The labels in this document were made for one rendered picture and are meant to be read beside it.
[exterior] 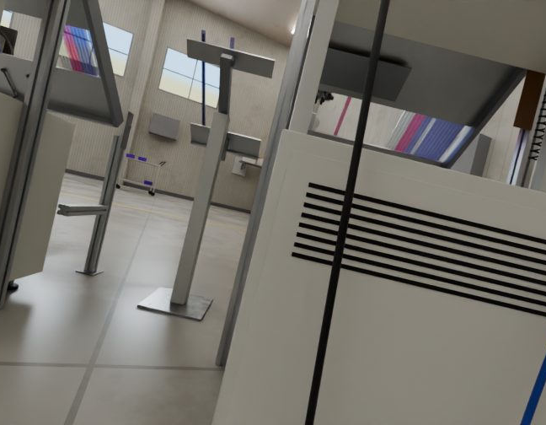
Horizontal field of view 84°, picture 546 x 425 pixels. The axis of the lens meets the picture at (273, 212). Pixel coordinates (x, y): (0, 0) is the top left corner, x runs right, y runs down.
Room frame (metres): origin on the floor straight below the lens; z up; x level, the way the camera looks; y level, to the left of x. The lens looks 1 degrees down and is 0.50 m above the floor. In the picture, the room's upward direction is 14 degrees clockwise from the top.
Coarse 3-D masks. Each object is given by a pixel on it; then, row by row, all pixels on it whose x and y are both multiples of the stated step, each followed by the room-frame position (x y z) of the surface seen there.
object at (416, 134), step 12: (408, 120) 1.19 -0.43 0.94; (420, 120) 1.18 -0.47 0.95; (432, 120) 1.17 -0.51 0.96; (396, 132) 1.23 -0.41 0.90; (408, 132) 1.23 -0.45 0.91; (420, 132) 1.22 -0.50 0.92; (432, 132) 1.21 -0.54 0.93; (444, 132) 1.20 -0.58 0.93; (456, 132) 1.19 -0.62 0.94; (396, 144) 1.27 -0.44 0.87; (408, 144) 1.26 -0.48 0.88; (420, 144) 1.25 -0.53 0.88; (432, 144) 1.25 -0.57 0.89; (444, 144) 1.24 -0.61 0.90; (420, 156) 1.29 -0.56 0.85; (432, 156) 1.29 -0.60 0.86
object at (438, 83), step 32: (352, 32) 0.99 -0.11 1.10; (352, 64) 1.03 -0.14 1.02; (384, 64) 1.01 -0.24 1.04; (416, 64) 1.03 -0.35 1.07; (448, 64) 1.02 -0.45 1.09; (480, 64) 1.00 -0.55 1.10; (352, 96) 1.15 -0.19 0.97; (384, 96) 1.09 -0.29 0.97; (416, 96) 1.11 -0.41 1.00; (448, 96) 1.09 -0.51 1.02; (480, 96) 1.07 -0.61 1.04
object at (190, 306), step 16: (224, 128) 1.24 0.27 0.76; (208, 144) 1.24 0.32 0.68; (208, 160) 1.24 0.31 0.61; (208, 176) 1.24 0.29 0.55; (208, 192) 1.24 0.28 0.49; (192, 208) 1.24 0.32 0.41; (208, 208) 1.28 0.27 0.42; (192, 224) 1.24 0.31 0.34; (192, 240) 1.24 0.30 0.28; (192, 256) 1.24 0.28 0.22; (192, 272) 1.26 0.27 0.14; (160, 288) 1.36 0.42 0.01; (176, 288) 1.24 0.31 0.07; (144, 304) 1.15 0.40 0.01; (160, 304) 1.19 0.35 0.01; (176, 304) 1.23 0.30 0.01; (192, 304) 1.27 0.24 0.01; (208, 304) 1.31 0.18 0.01
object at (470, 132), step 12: (516, 72) 0.99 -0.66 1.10; (504, 84) 1.03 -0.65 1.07; (516, 84) 0.99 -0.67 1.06; (504, 96) 1.02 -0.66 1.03; (492, 108) 1.06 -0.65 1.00; (480, 120) 1.10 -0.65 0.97; (468, 132) 1.16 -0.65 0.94; (456, 144) 1.22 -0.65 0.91; (468, 144) 1.17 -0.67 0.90; (444, 156) 1.29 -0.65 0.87; (456, 156) 1.21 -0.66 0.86
